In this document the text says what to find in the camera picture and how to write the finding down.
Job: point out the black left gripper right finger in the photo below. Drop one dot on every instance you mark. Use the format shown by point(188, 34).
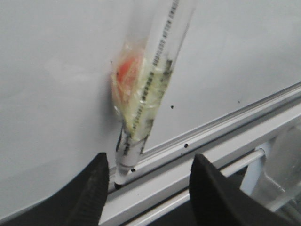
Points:
point(216, 201)

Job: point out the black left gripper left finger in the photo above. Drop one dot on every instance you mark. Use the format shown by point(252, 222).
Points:
point(79, 203)

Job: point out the red round magnet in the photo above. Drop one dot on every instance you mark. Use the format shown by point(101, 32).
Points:
point(127, 73)

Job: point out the white whiteboard marker with tape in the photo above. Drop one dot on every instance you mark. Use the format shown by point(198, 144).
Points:
point(159, 52)

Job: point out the white whiteboard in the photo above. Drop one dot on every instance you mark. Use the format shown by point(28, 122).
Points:
point(56, 57)

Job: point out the white horizontal stand bar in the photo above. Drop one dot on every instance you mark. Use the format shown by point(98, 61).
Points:
point(242, 163)

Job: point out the white metal stand frame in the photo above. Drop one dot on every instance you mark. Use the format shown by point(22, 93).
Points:
point(274, 181)

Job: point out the aluminium whiteboard tray rail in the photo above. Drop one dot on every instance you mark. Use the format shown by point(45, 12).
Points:
point(160, 181)

